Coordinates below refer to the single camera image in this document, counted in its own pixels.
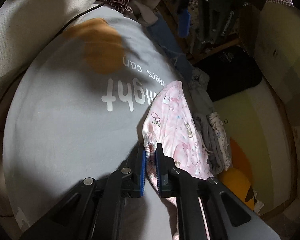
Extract pink cartoon print pants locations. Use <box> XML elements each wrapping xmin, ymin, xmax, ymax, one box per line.
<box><xmin>142</xmin><ymin>80</ymin><xmax>215</xmax><ymax>240</ymax></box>

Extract yellow striped plush pillow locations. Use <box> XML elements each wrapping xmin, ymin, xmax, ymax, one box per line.
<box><xmin>218</xmin><ymin>167</ymin><xmax>255</xmax><ymax>211</ymax></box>

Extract folded white cartoon print garment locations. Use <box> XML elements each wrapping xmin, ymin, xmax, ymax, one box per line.
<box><xmin>208</xmin><ymin>112</ymin><xmax>231</xmax><ymax>171</ymax></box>

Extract orange pillow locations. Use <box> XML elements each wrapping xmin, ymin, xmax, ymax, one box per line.
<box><xmin>230</xmin><ymin>138</ymin><xmax>253</xmax><ymax>183</ymax></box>

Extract blue cloth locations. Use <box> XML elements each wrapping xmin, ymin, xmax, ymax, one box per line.
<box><xmin>147</xmin><ymin>14</ymin><xmax>193</xmax><ymax>82</ymax></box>

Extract beige blanket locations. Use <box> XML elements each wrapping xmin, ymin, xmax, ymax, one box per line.
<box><xmin>0</xmin><ymin>0</ymin><xmax>95</xmax><ymax>97</ymax></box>

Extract folded grey drawstring pants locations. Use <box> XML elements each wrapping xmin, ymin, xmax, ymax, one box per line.
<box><xmin>188</xmin><ymin>68</ymin><xmax>224</xmax><ymax>175</ymax></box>

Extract black cable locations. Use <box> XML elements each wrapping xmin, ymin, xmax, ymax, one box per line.
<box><xmin>0</xmin><ymin>0</ymin><xmax>123</xmax><ymax>131</ymax></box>

